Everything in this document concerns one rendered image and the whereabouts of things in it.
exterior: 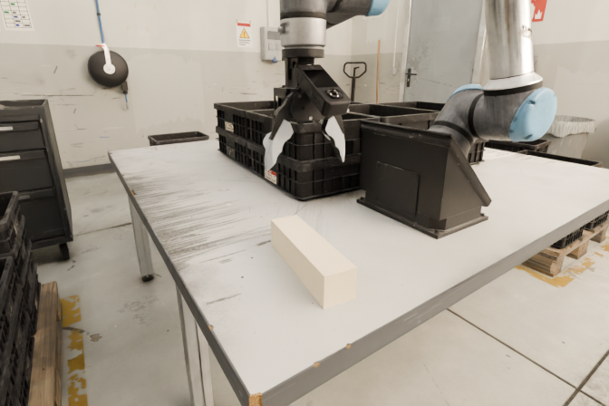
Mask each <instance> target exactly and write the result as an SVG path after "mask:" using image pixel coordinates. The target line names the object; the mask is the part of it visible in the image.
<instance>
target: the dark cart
mask: <svg viewBox="0 0 609 406"><path fill-rule="evenodd" d="M0 103H1V104H2V105H5V106H7V107H6V108H0V193H4V192H10V191H18V195H19V199H18V205H20V208H19V209H20V213H21V215H24V218H25V224H24V228H25V229H26V237H27V238H30V240H31V243H32V246H31V250H35V249H38V248H43V247H50V246H54V245H58V246H59V249H60V253H61V255H62V257H63V260H65V259H68V258H70V256H69V249H68V246H67V242H71V241H73V222H72V209H71V204H70V200H69V196H68V191H67V187H66V183H65V178H64V174H63V166H62V162H61V158H60V153H59V149H58V145H57V140H56V136H55V132H54V127H53V120H52V115H51V112H50V107H49V102H48V99H38V100H11V101H0Z"/></svg>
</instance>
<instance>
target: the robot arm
mask: <svg viewBox="0 0 609 406"><path fill-rule="evenodd" d="M390 1H391V0H279V5H280V26H278V27H277V31H278V32H279V33H280V44H281V46H282V47H284V48H285V49H282V61H285V85H282V87H279V88H274V117H273V120H272V132H270V133H268V134H267V135H266V136H265V138H264V140H263V144H264V146H265V148H266V154H265V171H267V172H268V171H269V170H270V169H271V168H273V167H274V166H275V164H276V160H277V157H278V155H279V154H280V153H281V152H282V150H283V145H284V144H285V142H286V141H287V140H289V139H290V138H291V136H292V135H293V133H294V131H293V129H292V126H291V123H290V121H292V120H293V119H294V120H297V124H299V125H303V124H304V122H305V121H312V122H313V123H316V124H319V121H320V122H321V123H322V128H321V129H322V131H323V133H324V136H325V137H326V138H327V139H328V140H330V141H331V144H332V146H333V147H334V148H335V152H336V155H337V157H338V159H339V160H340V161H341V162H342V163H343V162H344V155H345V141H344V129H343V120H342V115H343V114H346V113H347V111H348V108H349V105H350V102H351V99H350V98H349V97H348V96H347V94H346V93H345V92H344V91H343V90H342V89H341V87H340V86H339V85H338V84H337V83H336V82H335V81H334V79H333V78H332V77H331V76H330V75H329V74H328V73H327V71H326V70H325V69H324V68H323V67H322V66H321V65H320V64H314V58H324V49H323V47H325V46H326V30H327V29H329V28H331V27H333V26H335V25H337V24H340V23H342V22H344V21H347V20H349V19H351V18H353V17H355V16H357V15H364V16H365V17H368V16H376V15H380V14H382V13H383V12H384V11H385V10H386V8H387V7H388V5H389V3H390ZM484 10H485V22H486V33H487V45H488V67H489V82H488V83H487V84H486V85H485V86H484V87H481V85H479V84H467V85H463V86H461V87H459V88H458V89H457V90H456V91H455V92H454V93H453V94H452V95H450V97H449V98H448V99H447V101H446V104H445V105H444V107H443V108H442V110H441V111H440V113H439V115H438V116H437V118H436V120H435V121H434V122H433V123H432V125H431V126H430V128H429V131H439V132H445V133H450V134H452V135H453V137H454V138H455V140H456V142H457V143H458V144H459V146H460V148H461V150H462V151H463V153H464V155H465V156H466V158H467V157H468V153H469V150H470V148H471V146H472V145H473V143H474V142H475V140H476V139H484V140H512V141H514V142H519V141H533V140H537V139H539V138H541V137H542V136H543V135H544V134H545V133H546V132H547V131H548V129H549V127H550V126H551V124H552V122H553V120H554V118H555V115H556V96H555V95H554V92H553V91H552V90H550V89H547V88H543V78H542V77H541V76H539V75H538V74H536V73H535V72H534V56H533V35H532V15H531V0H484ZM276 96H277V105H278V108H276Z"/></svg>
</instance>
